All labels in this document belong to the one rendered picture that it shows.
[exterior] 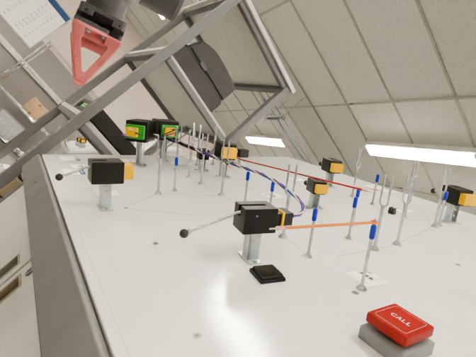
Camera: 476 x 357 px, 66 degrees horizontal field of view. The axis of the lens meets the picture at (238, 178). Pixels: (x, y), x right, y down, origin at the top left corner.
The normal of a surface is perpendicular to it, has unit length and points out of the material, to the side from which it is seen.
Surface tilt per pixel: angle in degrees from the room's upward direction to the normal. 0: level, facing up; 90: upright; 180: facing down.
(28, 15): 90
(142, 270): 48
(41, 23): 90
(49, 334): 90
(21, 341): 90
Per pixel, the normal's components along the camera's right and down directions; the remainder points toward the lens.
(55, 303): -0.49, -0.70
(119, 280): 0.11, -0.97
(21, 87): 0.44, 0.14
